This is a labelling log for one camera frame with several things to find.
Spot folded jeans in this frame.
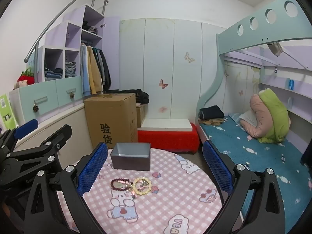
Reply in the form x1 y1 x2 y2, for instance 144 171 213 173
65 62 77 78

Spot grey metal handrail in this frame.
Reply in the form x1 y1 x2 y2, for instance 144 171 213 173
24 0 109 83

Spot cream bead bracelet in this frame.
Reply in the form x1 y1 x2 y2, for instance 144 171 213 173
132 177 153 196

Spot grey clip lamp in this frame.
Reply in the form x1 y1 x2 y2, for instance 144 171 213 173
267 43 284 57

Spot white board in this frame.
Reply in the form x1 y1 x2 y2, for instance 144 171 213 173
141 119 192 130

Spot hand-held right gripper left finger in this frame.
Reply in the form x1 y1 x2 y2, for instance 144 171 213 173
23 142 109 234

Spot pink checked tablecloth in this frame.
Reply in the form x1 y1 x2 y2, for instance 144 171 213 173
57 147 226 234

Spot tan folded clothes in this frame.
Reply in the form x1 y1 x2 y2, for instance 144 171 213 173
199 117 228 127

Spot green book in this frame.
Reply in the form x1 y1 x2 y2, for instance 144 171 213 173
0 94 19 129

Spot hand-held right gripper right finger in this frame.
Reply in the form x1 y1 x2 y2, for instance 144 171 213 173
202 140 285 234

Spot green blanket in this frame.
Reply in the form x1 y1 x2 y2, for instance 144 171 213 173
258 88 290 144

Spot large cardboard box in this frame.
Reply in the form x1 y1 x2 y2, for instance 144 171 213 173
83 93 139 149

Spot grey clothes on shelf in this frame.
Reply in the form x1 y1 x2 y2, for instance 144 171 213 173
82 21 98 35

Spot black folded clothes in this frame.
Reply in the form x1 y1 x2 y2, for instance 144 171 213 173
199 105 225 120

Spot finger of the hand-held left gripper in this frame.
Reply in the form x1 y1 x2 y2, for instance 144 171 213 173
0 119 39 157
7 124 73 166

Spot folded blue clothes stack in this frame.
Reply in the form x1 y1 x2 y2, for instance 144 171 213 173
44 65 64 81

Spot pink pillow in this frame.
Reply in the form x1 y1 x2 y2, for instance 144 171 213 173
247 94 273 138

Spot blue printed bed sheet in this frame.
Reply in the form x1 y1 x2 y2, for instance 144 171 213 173
199 113 312 234

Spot dark hanging jackets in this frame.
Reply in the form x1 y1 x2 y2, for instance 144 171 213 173
96 48 112 92

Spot grey metal box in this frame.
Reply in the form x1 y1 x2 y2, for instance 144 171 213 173
110 142 152 171

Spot cream low cabinet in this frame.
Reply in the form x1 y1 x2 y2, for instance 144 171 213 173
15 104 94 166

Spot teal drawer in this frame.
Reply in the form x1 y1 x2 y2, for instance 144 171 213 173
56 76 82 108
18 80 59 125

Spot teal bunk bed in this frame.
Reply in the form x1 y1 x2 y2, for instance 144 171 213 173
195 0 312 234

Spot small cardboard box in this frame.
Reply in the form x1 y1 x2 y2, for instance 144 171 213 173
136 104 147 128

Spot strawberry plush toy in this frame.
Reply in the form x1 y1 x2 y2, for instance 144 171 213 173
17 67 35 86

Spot white pillow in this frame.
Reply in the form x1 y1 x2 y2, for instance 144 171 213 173
239 110 259 129

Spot light blue hanging shirt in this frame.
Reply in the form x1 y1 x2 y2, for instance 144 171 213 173
80 44 91 97

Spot red storage bench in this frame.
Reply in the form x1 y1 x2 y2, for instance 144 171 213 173
137 123 201 154

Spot black clothes pile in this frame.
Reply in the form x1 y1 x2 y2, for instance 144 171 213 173
127 89 150 105

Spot dark red bead bracelet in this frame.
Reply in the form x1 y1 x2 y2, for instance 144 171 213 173
110 178 133 191

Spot tan hanging coat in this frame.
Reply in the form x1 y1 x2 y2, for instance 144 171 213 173
87 46 103 95

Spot white wardrobe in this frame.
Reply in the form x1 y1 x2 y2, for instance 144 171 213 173
118 18 226 125

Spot purple stair shelf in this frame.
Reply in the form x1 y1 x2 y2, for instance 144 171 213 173
34 4 120 83

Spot dark cloth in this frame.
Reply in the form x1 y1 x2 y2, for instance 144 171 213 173
300 140 312 168

